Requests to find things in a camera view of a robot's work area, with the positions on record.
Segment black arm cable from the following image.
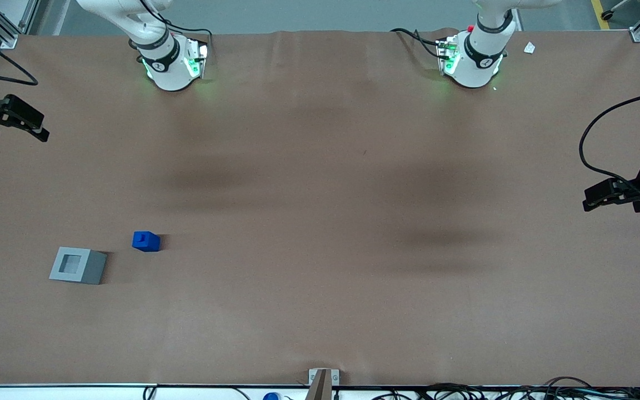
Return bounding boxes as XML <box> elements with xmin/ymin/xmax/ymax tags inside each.
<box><xmin>0</xmin><ymin>25</ymin><xmax>39</xmax><ymax>87</ymax></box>
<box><xmin>579</xmin><ymin>88</ymin><xmax>640</xmax><ymax>187</ymax></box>

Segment blue plastic part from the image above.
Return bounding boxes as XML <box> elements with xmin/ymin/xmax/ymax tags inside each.
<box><xmin>132</xmin><ymin>231</ymin><xmax>161</xmax><ymax>253</ymax></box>

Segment black right base cable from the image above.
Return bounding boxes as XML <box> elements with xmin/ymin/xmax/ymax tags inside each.
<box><xmin>139</xmin><ymin>0</ymin><xmax>213</xmax><ymax>53</ymax></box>

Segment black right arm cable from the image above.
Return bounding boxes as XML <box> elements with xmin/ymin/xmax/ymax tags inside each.
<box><xmin>0</xmin><ymin>25</ymin><xmax>39</xmax><ymax>87</ymax></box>

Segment black cable bundle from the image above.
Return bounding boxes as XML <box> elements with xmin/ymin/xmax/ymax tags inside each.
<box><xmin>370</xmin><ymin>377</ymin><xmax>640</xmax><ymax>400</ymax></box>

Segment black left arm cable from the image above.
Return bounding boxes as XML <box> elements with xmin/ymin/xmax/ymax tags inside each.
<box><xmin>579</xmin><ymin>88</ymin><xmax>640</xmax><ymax>187</ymax></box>

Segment brown table cover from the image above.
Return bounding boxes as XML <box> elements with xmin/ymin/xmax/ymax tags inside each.
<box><xmin>0</xmin><ymin>28</ymin><xmax>640</xmax><ymax>388</ymax></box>

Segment black base cable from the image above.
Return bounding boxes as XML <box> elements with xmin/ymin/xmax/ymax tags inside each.
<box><xmin>391</xmin><ymin>28</ymin><xmax>444</xmax><ymax>59</ymax></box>
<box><xmin>139</xmin><ymin>0</ymin><xmax>213</xmax><ymax>53</ymax></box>

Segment black chair caster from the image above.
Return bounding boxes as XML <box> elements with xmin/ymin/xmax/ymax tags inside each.
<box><xmin>601</xmin><ymin>0</ymin><xmax>632</xmax><ymax>21</ymax></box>

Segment black left base cable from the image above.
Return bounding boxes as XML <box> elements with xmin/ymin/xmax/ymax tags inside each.
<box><xmin>391</xmin><ymin>28</ymin><xmax>444</xmax><ymax>59</ymax></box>

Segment gray square base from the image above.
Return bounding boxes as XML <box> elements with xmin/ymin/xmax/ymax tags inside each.
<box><xmin>49</xmin><ymin>247</ymin><xmax>108</xmax><ymax>285</ymax></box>

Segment silver metal bracket plate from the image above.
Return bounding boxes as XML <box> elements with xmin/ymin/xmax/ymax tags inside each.
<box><xmin>308</xmin><ymin>368</ymin><xmax>340</xmax><ymax>387</ymax></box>

